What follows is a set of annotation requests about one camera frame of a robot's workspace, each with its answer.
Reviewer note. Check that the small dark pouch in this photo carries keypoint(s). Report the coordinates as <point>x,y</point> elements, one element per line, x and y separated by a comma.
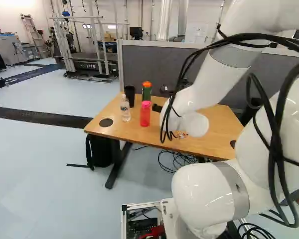
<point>165,89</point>

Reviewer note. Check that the grey office partition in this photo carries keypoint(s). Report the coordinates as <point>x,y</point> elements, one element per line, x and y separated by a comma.
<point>152,64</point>

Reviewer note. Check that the green bottle with orange cap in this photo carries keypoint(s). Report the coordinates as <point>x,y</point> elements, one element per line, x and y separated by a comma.
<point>147,93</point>

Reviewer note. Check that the wooden table with black legs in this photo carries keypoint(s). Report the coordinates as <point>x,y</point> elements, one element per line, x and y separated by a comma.
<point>139,132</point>

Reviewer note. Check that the black backpack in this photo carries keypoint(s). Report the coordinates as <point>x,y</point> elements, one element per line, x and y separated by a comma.
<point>102,154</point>

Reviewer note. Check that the red bottle with pink cap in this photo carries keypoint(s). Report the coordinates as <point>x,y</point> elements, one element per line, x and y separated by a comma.
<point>145,115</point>

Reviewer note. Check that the clear plastic water bottle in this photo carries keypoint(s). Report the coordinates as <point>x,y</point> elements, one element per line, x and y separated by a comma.
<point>125,110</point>

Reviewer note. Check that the small colourful item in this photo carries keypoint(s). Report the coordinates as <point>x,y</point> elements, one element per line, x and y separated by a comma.
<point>182,135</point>

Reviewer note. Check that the black tumbler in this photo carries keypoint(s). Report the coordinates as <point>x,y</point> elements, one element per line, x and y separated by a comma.
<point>130,95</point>

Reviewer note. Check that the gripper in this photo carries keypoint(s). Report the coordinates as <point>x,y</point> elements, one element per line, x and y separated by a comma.
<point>157,107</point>

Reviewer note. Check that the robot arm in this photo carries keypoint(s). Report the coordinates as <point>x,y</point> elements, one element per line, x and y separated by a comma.
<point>204,194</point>

